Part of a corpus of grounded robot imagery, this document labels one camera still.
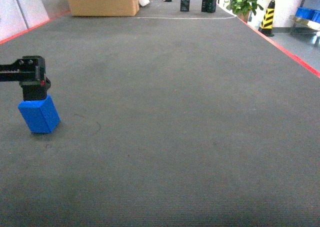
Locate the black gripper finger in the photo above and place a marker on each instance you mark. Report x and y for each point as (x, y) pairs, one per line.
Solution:
(35, 90)

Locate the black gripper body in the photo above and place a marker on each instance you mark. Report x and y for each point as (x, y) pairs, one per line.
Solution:
(25, 69)

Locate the blue rectangular plastic block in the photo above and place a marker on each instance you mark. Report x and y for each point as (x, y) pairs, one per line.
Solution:
(40, 116)

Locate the stainless steel shelf rack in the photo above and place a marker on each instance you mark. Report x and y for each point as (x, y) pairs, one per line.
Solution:
(306, 20)

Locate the large cardboard box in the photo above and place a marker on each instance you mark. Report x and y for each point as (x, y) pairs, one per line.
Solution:
(104, 8)

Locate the black crate right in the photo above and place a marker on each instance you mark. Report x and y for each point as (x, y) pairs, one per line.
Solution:
(208, 6)

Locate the yellow black traffic cone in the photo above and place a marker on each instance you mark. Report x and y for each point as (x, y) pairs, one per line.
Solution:
(266, 25)

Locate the red conveyor frame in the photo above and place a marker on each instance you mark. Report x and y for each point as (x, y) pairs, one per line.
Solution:
(277, 45)

